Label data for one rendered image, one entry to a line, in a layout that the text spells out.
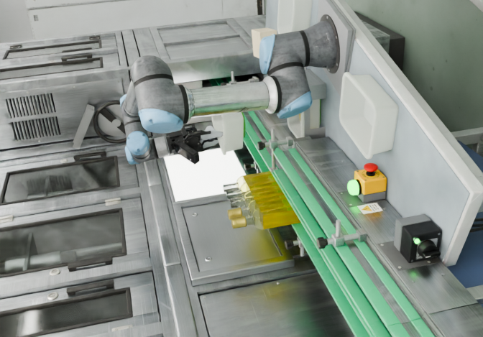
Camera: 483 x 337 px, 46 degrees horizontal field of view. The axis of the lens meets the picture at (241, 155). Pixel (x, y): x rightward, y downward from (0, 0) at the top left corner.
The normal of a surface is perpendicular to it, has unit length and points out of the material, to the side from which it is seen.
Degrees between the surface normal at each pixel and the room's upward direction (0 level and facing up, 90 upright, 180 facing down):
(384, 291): 90
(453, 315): 90
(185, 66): 90
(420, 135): 0
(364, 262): 90
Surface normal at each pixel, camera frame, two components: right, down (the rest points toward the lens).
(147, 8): 0.23, 0.42
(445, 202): -0.97, 0.15
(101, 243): -0.05, -0.89
